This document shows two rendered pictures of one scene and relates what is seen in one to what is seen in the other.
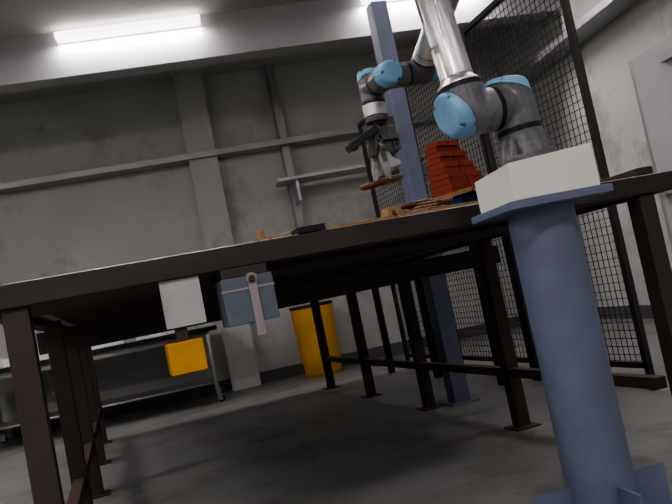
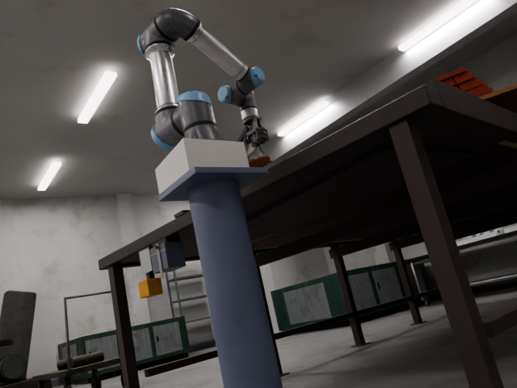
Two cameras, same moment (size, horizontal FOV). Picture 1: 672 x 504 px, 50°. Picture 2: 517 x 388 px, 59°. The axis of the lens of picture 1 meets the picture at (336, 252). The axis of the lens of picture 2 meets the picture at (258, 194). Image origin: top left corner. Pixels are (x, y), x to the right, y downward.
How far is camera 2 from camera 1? 2.32 m
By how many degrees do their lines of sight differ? 62
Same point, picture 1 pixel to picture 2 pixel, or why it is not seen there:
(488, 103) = (164, 125)
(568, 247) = (198, 221)
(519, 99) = (180, 112)
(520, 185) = (160, 183)
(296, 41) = not seen: outside the picture
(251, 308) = (158, 263)
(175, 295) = (143, 257)
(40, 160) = not seen: hidden behind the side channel
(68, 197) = not seen: hidden behind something
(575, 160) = (178, 155)
